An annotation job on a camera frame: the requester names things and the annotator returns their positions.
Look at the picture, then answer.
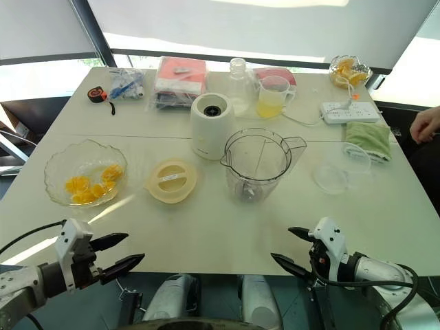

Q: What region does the clear plastic bottle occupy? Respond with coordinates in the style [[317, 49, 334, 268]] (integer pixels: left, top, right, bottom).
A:
[[226, 57, 257, 116]]

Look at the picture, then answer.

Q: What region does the clear measuring cup with juice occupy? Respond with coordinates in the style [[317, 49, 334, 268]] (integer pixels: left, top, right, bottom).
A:
[[255, 75, 297, 120]]

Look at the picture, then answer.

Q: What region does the large clear glass bowl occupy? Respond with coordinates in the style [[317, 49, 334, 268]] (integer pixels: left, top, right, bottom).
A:
[[43, 139, 129, 208]]

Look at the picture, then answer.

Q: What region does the white power strip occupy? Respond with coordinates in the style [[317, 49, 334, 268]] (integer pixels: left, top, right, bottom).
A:
[[320, 101, 382, 125]]

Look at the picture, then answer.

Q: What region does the black metal bracket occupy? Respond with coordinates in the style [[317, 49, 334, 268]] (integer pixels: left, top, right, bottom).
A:
[[307, 283, 331, 330], [118, 289, 144, 328]]

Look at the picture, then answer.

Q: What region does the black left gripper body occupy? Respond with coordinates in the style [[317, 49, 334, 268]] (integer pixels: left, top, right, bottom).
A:
[[71, 237, 105, 290]]

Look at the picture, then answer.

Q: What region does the green cloth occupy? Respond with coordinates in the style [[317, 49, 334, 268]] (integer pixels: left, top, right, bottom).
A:
[[344, 121, 393, 163]]

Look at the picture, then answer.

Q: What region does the person's bare hand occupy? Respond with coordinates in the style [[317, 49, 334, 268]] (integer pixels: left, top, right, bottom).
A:
[[410, 105, 440, 146]]

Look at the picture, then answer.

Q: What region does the clear plastic cup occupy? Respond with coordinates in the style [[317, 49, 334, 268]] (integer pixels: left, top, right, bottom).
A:
[[311, 142, 374, 195]]

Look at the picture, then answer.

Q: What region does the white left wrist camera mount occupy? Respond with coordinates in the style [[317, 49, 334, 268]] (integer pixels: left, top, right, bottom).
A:
[[54, 219, 94, 293]]

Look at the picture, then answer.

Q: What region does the white rounded shell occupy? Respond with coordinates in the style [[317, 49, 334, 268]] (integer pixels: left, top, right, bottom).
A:
[[142, 274, 201, 322], [239, 274, 283, 330]]

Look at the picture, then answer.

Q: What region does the white power cable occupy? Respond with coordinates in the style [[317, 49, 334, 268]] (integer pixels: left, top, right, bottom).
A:
[[281, 111, 325, 127]]

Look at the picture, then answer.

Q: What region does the grey window post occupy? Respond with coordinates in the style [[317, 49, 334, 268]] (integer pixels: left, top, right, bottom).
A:
[[67, 0, 118, 68]]

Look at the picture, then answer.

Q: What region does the white roller blind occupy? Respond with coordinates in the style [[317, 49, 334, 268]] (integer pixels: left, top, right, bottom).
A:
[[0, 0, 98, 60], [87, 0, 431, 70]]

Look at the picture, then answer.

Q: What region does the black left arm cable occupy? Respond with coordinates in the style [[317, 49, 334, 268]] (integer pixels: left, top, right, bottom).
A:
[[0, 221, 67, 257]]

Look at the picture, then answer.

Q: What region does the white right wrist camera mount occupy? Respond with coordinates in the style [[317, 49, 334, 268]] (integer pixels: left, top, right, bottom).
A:
[[308, 216, 349, 281]]

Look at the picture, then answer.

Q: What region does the clear blender jar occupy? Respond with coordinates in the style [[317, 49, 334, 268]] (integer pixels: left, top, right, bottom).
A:
[[219, 127, 308, 204]]

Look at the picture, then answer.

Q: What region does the bag of orange fruit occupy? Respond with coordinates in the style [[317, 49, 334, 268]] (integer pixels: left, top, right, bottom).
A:
[[329, 54, 373, 91]]

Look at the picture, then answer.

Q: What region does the white cord with orange tag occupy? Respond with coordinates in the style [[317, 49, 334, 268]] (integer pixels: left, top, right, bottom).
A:
[[346, 83, 360, 105]]

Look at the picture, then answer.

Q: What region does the white blender base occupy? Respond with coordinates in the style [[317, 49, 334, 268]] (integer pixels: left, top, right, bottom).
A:
[[190, 92, 237, 162]]

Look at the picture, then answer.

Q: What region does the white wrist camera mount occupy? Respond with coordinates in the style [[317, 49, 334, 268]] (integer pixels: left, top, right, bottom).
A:
[[54, 219, 94, 293], [308, 216, 349, 281]]

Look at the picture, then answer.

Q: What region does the pale yellow blender lid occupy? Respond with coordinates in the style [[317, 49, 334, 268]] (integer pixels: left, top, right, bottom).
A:
[[143, 157, 201, 205]]

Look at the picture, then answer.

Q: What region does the plastic bag with blue items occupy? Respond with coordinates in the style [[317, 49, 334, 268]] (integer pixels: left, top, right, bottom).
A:
[[109, 67, 146, 102]]

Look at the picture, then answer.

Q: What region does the orange black tape measure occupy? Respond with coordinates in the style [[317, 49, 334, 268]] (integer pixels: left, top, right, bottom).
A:
[[87, 86, 108, 103]]

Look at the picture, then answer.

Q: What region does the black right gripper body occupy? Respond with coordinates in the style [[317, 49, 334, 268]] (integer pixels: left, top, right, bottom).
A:
[[308, 240, 332, 287]]

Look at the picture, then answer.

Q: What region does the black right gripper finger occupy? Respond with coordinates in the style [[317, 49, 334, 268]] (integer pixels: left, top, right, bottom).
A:
[[287, 226, 314, 243], [270, 252, 316, 281]]

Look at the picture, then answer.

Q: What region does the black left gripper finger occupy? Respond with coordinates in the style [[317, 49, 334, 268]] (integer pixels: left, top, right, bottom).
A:
[[99, 253, 146, 286], [90, 232, 130, 252]]

